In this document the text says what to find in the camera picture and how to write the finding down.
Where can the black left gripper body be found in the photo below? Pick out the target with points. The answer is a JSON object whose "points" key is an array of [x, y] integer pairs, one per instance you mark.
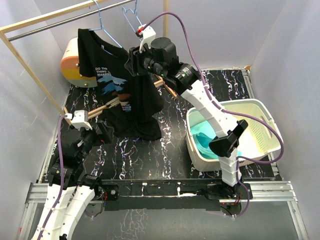
{"points": [[90, 138]]}

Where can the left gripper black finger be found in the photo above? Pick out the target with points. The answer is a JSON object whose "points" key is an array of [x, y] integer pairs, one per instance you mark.
{"points": [[104, 128], [105, 138]]}

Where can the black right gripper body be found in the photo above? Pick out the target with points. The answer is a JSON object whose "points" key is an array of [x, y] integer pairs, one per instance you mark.
{"points": [[146, 61]]}

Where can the black printed t-shirt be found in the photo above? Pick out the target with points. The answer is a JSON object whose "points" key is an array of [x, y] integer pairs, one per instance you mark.
{"points": [[139, 98]]}

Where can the teal t-shirt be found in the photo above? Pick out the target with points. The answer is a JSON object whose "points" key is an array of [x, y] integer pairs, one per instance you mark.
{"points": [[207, 142]]}

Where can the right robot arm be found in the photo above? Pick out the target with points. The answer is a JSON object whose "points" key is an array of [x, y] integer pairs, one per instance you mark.
{"points": [[160, 58]]}

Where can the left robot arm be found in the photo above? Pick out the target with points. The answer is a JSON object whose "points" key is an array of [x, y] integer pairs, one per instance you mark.
{"points": [[69, 190]]}

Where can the round drawer cabinet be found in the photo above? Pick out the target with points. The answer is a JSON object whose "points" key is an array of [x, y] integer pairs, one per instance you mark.
{"points": [[70, 67]]}

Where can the metal hanging rod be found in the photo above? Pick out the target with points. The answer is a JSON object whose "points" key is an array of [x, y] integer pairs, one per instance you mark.
{"points": [[69, 20]]}

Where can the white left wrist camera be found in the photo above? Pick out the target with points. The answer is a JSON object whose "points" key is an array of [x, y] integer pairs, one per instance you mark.
{"points": [[79, 119]]}

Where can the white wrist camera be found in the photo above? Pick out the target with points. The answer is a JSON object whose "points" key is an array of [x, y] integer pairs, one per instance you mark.
{"points": [[146, 34], [79, 119]]}

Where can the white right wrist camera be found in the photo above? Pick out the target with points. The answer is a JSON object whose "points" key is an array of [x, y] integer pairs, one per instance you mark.
{"points": [[146, 34]]}

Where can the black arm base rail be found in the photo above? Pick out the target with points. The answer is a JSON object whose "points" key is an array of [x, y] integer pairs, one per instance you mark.
{"points": [[170, 194]]}

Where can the wooden clothes rack frame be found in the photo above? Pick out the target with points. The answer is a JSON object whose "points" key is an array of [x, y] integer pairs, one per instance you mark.
{"points": [[39, 19]]}

